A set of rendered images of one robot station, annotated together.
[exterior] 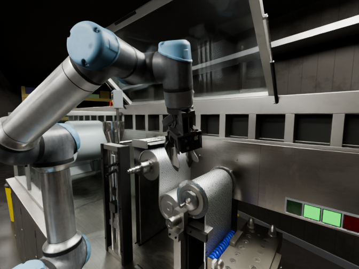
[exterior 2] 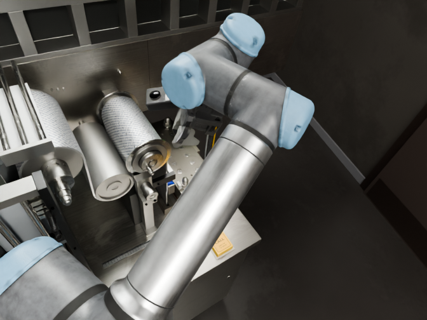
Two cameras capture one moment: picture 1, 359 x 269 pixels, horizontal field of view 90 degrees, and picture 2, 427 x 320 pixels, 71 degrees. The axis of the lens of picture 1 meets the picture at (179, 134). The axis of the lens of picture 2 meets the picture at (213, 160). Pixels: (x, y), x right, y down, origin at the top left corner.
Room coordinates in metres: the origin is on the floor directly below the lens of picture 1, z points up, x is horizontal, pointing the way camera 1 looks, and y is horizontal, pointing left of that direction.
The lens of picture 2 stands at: (0.36, 0.49, 1.95)
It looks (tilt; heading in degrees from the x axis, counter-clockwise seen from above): 49 degrees down; 280
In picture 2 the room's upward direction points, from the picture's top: 10 degrees clockwise
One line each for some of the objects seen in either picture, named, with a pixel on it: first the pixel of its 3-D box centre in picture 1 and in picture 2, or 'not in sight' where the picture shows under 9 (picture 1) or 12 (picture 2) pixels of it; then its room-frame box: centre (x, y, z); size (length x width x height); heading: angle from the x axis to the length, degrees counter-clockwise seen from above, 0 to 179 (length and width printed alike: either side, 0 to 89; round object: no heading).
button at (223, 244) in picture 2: not in sight; (220, 244); (0.37, -0.02, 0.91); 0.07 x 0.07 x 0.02; 51
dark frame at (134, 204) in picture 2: (203, 234); (124, 176); (0.81, -0.12, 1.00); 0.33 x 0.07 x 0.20; 141
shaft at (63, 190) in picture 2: (133, 169); (64, 194); (0.75, 0.20, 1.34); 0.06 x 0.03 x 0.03; 141
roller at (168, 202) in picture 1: (186, 197); (100, 160); (0.83, -0.03, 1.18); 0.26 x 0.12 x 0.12; 141
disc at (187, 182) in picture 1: (191, 199); (149, 157); (0.66, -0.05, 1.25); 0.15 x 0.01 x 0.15; 51
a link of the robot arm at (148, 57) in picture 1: (135, 67); (207, 78); (0.46, 0.11, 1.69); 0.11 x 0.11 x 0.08; 72
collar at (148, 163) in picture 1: (143, 167); (57, 176); (0.80, 0.16, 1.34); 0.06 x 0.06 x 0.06; 51
